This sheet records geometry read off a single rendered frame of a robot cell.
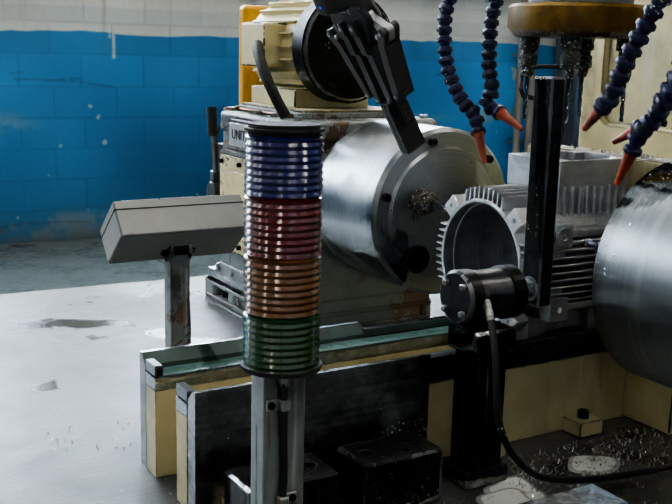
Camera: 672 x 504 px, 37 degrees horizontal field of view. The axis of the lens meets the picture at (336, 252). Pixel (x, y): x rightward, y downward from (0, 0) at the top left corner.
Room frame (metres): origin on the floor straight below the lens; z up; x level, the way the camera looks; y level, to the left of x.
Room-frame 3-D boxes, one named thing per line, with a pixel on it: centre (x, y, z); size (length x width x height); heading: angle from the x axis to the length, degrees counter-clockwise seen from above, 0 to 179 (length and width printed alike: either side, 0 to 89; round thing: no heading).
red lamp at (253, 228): (0.75, 0.04, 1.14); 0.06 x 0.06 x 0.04
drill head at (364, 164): (1.59, -0.08, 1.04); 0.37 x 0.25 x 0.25; 31
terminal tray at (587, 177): (1.30, -0.30, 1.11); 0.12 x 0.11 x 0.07; 120
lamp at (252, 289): (0.75, 0.04, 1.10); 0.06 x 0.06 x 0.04
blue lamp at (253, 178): (0.75, 0.04, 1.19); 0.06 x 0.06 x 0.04
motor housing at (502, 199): (1.28, -0.27, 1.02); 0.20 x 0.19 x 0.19; 120
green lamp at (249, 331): (0.75, 0.04, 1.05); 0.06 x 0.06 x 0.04
